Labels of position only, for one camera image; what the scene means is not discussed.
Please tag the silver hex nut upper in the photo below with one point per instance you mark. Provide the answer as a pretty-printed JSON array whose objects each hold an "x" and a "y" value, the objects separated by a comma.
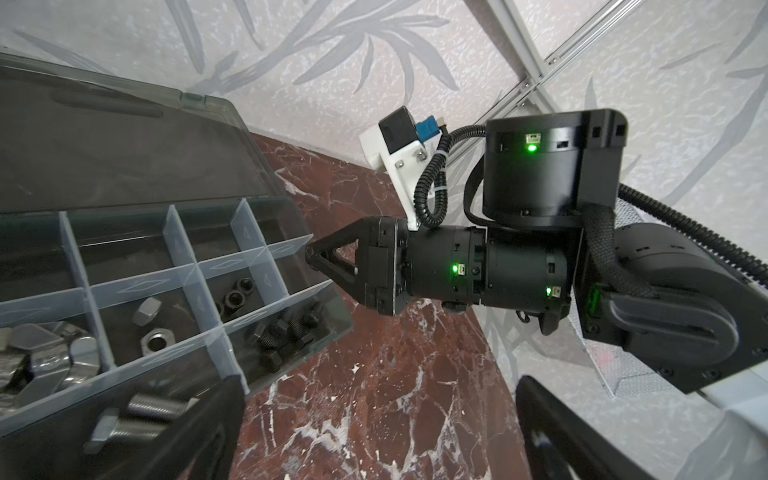
[{"x": 157, "y": 340}]

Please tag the silver wing nut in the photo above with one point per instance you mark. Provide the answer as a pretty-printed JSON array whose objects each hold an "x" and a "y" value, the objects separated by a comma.
[
  {"x": 85, "y": 361},
  {"x": 49, "y": 366}
]

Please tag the silver hex bolt upper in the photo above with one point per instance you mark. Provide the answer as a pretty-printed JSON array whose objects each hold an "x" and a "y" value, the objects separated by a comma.
[{"x": 159, "y": 408}]

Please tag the black bolt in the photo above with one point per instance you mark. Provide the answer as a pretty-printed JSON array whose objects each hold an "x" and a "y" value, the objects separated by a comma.
[{"x": 313, "y": 316}]

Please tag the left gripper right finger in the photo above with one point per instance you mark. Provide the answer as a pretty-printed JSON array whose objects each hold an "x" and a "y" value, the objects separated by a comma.
[{"x": 560, "y": 445}]

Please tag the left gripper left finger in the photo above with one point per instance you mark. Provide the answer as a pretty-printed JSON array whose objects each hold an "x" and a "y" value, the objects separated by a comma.
[{"x": 201, "y": 442}]

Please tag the black hex nut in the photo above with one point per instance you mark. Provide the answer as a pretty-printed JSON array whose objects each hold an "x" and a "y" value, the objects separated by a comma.
[
  {"x": 233, "y": 301},
  {"x": 245, "y": 285}
]

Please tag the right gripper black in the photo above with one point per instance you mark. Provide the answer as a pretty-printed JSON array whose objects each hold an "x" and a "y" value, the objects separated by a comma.
[{"x": 366, "y": 259}]

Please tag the silver hex bolt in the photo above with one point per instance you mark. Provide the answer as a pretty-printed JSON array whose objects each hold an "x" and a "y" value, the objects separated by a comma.
[
  {"x": 111, "y": 428},
  {"x": 159, "y": 408}
]

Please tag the grey compartment organizer box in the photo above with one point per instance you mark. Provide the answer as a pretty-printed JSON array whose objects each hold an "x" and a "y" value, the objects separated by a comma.
[{"x": 113, "y": 191}]

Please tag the silver hex bolt lower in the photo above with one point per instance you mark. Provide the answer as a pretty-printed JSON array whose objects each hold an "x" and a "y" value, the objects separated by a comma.
[{"x": 111, "y": 428}]

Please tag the aluminium frame back crossbar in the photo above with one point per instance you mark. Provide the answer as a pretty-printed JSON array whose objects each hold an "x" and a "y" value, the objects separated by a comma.
[{"x": 538, "y": 40}]

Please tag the silver hex nut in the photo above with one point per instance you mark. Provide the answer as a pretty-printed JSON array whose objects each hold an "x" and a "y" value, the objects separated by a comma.
[
  {"x": 147, "y": 311},
  {"x": 157, "y": 340}
]

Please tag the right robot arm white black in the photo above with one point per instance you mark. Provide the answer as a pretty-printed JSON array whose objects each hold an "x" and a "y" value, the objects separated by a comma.
[{"x": 528, "y": 214}]

